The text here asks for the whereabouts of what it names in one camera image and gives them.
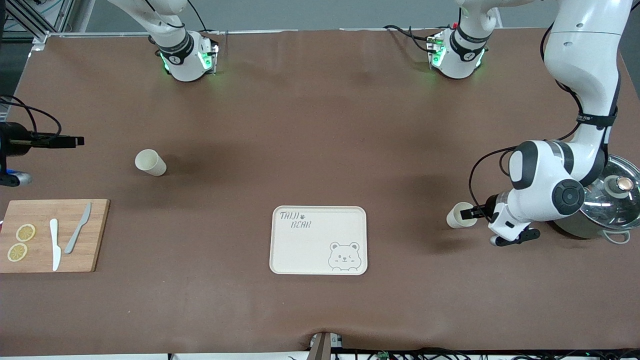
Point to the brown mount post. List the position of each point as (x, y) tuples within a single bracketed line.
[(322, 347)]

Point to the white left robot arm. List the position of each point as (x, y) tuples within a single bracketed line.
[(580, 65)]

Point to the yellow lemon slice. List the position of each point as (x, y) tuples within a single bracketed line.
[(17, 252), (25, 232)]

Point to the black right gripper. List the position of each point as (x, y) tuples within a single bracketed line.
[(11, 140)]

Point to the white plastic knife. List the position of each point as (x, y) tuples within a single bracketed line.
[(55, 242)]

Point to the glass pot lid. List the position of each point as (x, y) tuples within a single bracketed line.
[(617, 200)]

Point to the aluminium frame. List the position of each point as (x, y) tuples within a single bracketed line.
[(30, 20)]

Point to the white bear print tray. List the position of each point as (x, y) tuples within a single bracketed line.
[(310, 245)]

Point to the wooden cutting board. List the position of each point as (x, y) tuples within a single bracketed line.
[(95, 235)]

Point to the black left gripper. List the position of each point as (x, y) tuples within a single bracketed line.
[(489, 208)]

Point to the grey-blue plastic knife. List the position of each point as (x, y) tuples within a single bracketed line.
[(77, 229)]

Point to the white plastic cup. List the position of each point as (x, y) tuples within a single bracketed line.
[(152, 164), (454, 220)]

